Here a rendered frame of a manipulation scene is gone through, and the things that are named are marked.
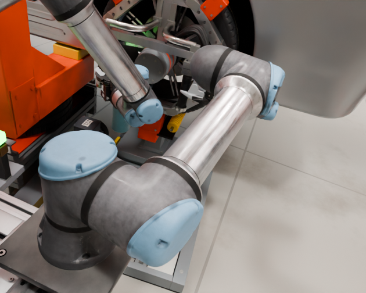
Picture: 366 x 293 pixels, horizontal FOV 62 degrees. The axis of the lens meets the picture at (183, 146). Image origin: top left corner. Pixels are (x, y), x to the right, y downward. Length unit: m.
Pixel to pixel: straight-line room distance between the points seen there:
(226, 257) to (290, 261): 0.36
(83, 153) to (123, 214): 0.11
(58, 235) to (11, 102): 0.81
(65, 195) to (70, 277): 0.18
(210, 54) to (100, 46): 0.25
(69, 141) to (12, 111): 0.83
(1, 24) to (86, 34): 0.51
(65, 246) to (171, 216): 0.23
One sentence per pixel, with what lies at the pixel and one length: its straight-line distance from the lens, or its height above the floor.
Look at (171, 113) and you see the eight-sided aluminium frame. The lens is 1.49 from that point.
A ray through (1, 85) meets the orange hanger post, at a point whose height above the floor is 0.76.
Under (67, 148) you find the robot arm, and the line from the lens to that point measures 0.49.
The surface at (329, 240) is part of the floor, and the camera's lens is 2.11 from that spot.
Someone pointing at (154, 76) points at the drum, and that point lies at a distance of 1.27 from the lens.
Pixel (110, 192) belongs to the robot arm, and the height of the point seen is 1.03.
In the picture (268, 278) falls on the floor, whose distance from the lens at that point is 1.73.
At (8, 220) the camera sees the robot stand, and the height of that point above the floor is 0.73.
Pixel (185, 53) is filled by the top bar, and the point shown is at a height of 0.97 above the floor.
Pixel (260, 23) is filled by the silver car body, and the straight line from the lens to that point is 1.39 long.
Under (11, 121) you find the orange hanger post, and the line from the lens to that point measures 1.35.
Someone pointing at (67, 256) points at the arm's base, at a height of 0.85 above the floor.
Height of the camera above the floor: 1.35
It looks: 36 degrees down
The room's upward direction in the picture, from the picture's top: 14 degrees clockwise
